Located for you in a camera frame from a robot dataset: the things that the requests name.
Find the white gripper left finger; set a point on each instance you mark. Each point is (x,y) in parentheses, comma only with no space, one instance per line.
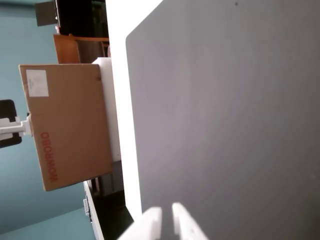
(150,222)

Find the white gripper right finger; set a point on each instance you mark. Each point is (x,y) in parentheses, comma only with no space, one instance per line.
(186,225)

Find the white furniture panel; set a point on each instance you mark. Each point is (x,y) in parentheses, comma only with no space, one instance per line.
(95,217)

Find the grey rectangular mat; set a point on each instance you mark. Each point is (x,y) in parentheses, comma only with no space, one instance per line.
(225,112)

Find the white foam block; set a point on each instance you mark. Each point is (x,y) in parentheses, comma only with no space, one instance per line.
(110,105)

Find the brown cardboard box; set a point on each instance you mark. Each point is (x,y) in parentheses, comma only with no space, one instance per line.
(70,120)

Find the white phone holder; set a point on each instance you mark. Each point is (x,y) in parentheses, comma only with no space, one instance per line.
(15,127)

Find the wooden shelf unit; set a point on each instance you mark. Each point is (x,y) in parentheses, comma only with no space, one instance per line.
(66,48)

